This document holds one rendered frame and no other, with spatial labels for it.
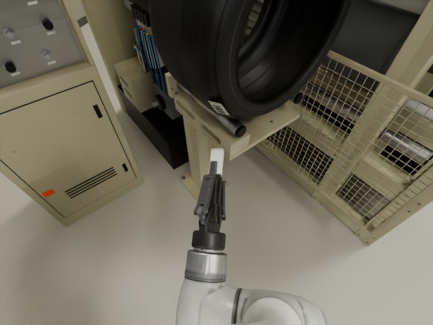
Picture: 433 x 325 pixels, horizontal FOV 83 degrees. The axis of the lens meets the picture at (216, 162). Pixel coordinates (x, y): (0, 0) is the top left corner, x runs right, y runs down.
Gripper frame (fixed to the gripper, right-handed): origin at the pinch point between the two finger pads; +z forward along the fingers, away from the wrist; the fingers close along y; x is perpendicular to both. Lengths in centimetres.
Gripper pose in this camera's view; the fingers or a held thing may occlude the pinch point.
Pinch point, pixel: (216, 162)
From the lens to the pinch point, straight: 60.0
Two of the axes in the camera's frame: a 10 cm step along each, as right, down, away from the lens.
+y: 4.0, 3.0, 8.7
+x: 9.1, -0.3, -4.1
